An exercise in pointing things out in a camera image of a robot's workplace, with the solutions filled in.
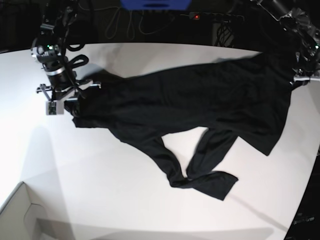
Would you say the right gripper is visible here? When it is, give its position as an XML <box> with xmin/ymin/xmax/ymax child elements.
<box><xmin>36</xmin><ymin>79</ymin><xmax>102</xmax><ymax>117</ymax></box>

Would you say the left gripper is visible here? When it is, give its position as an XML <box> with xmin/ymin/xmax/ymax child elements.
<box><xmin>290</xmin><ymin>67</ymin><xmax>320</xmax><ymax>87</ymax></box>

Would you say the black long-sleeve t-shirt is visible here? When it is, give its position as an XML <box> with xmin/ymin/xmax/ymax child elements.
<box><xmin>73</xmin><ymin>53</ymin><xmax>296</xmax><ymax>200</ymax></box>

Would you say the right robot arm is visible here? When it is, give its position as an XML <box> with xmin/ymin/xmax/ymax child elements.
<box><xmin>30</xmin><ymin>0</ymin><xmax>102</xmax><ymax>116</ymax></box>

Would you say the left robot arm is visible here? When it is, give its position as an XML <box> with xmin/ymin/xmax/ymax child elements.
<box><xmin>254</xmin><ymin>0</ymin><xmax>320</xmax><ymax>85</ymax></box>

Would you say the black power strip red light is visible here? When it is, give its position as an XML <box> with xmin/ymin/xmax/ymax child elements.
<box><xmin>180</xmin><ymin>12</ymin><xmax>245</xmax><ymax>23</ymax></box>

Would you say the blue panel overhead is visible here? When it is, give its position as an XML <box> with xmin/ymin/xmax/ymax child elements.
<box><xmin>120</xmin><ymin>0</ymin><xmax>192</xmax><ymax>11</ymax></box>

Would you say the white cardboard box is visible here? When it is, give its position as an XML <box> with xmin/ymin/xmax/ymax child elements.
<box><xmin>0</xmin><ymin>182</ymin><xmax>75</xmax><ymax>240</ymax></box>

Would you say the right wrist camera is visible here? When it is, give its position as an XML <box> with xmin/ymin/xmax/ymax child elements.
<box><xmin>45</xmin><ymin>100</ymin><xmax>65</xmax><ymax>116</ymax></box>

